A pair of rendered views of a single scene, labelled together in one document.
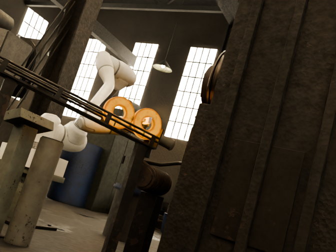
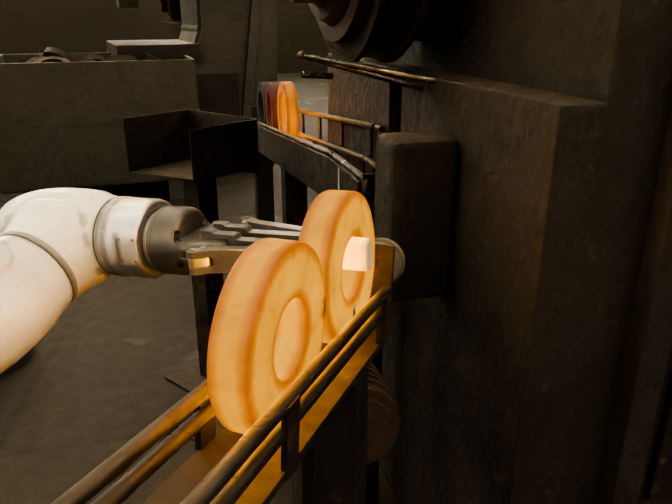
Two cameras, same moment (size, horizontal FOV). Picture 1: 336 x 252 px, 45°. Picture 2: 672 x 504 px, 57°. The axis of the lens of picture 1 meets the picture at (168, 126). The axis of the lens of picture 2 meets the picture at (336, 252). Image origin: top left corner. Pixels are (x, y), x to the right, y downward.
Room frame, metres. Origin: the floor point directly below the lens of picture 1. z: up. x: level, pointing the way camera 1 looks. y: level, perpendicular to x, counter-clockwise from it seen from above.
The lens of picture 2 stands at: (1.54, 0.51, 0.96)
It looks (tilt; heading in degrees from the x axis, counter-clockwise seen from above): 21 degrees down; 316
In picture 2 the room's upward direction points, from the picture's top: straight up
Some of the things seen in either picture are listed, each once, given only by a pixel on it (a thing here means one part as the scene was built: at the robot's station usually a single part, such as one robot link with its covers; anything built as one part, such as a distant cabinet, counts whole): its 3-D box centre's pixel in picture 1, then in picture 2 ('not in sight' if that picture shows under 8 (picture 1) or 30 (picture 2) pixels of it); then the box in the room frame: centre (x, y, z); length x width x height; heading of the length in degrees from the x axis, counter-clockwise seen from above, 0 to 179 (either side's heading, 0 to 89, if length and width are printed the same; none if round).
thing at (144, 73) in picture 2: not in sight; (100, 120); (5.03, -1.02, 0.39); 1.03 x 0.83 x 0.79; 65
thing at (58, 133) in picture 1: (47, 129); not in sight; (2.75, 0.78, 0.63); 0.18 x 0.16 x 0.22; 134
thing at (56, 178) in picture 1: (31, 171); not in sight; (2.74, 0.78, 0.33); 0.32 x 0.32 x 0.04; 62
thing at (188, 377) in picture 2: not in sight; (200, 256); (2.89, -0.30, 0.36); 0.26 x 0.20 x 0.72; 6
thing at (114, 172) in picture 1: (109, 161); not in sight; (6.16, 0.70, 0.75); 0.70 x 0.48 x 1.50; 151
